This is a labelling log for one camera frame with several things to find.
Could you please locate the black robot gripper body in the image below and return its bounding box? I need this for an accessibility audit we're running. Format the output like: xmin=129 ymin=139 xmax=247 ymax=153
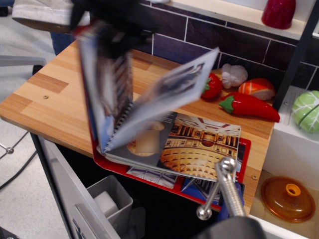
xmin=69 ymin=0 xmax=160 ymax=59

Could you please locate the red spiral-bound picture book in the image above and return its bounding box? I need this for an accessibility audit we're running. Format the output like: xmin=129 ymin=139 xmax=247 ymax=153
xmin=74 ymin=21 xmax=252 ymax=211

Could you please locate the open grey cabinet door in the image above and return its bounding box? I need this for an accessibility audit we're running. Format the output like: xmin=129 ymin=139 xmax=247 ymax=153
xmin=34 ymin=136 xmax=119 ymax=239

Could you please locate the red toy tomato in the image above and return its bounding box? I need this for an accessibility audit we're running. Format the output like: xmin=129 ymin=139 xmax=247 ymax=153
xmin=201 ymin=73 xmax=223 ymax=99

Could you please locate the white toy garlic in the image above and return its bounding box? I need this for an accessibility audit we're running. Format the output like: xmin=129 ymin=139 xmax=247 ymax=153
xmin=222 ymin=63 xmax=248 ymax=89

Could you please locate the light wooden shelf board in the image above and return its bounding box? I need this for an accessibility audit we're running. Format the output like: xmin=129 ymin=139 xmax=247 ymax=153
xmin=168 ymin=0 xmax=306 ymax=40

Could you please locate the red toy chili pepper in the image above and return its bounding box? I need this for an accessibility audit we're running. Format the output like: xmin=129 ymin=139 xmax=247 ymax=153
xmin=219 ymin=92 xmax=280 ymax=122

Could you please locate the orange salmon sushi toy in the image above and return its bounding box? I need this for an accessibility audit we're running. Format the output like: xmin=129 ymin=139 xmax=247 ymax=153
xmin=238 ymin=78 xmax=276 ymax=101

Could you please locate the magenta cup on shelf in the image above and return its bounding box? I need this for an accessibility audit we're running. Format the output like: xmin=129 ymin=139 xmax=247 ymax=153
xmin=261 ymin=0 xmax=296 ymax=29

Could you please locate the white block in bin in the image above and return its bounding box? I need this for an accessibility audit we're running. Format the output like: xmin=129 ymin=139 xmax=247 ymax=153
xmin=94 ymin=191 xmax=119 ymax=218

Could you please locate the silver metal clamp screw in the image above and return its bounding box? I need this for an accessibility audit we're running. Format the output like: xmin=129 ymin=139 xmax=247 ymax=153
xmin=196 ymin=156 xmax=246 ymax=221

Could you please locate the grey plastic bin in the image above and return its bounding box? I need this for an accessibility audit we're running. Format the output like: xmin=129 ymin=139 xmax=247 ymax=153
xmin=88 ymin=175 xmax=133 ymax=234

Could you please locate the green toy cabbage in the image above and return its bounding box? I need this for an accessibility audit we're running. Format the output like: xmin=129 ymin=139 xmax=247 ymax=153
xmin=292 ymin=91 xmax=319 ymax=133

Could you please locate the blue clamp body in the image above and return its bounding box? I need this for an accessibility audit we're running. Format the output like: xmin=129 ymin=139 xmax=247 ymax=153
xmin=218 ymin=181 xmax=247 ymax=221

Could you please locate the orange transparent pot lid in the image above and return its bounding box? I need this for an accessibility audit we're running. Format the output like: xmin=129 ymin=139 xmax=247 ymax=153
xmin=261 ymin=177 xmax=316 ymax=223

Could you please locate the black floor cable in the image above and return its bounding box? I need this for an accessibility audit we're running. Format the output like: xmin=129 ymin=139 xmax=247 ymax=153
xmin=0 ymin=131 xmax=38 ymax=191

